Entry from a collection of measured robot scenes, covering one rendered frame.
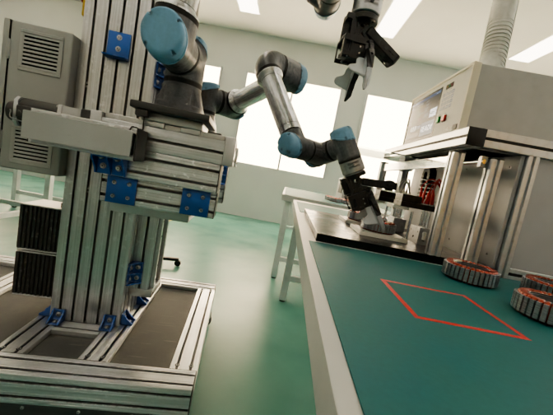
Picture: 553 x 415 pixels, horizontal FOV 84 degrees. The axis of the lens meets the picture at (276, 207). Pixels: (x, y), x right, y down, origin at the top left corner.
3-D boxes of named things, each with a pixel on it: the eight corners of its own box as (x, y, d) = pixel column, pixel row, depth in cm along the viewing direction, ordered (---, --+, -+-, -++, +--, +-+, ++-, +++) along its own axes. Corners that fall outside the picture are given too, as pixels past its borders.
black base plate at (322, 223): (315, 240, 84) (317, 232, 84) (304, 212, 147) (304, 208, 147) (486, 273, 83) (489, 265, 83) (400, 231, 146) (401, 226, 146)
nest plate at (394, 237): (359, 234, 96) (360, 230, 95) (350, 226, 110) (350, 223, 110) (406, 244, 95) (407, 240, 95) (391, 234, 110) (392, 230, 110)
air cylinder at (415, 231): (415, 244, 99) (420, 226, 98) (406, 239, 106) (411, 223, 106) (431, 246, 99) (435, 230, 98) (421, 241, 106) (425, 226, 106)
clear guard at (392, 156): (337, 158, 115) (341, 142, 115) (329, 161, 139) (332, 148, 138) (424, 174, 115) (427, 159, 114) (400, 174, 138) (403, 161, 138)
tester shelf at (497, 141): (465, 143, 78) (470, 125, 77) (383, 159, 145) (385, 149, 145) (640, 176, 77) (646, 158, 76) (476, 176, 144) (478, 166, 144)
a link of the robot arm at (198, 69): (206, 90, 103) (213, 48, 101) (195, 78, 90) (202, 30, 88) (171, 84, 103) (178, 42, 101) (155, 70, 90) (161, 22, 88)
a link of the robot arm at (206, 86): (185, 107, 146) (190, 78, 145) (211, 115, 155) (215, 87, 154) (197, 106, 137) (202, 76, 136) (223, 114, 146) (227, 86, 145)
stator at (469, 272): (503, 286, 70) (507, 271, 69) (488, 292, 63) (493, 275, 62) (451, 269, 78) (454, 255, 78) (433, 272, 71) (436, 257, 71)
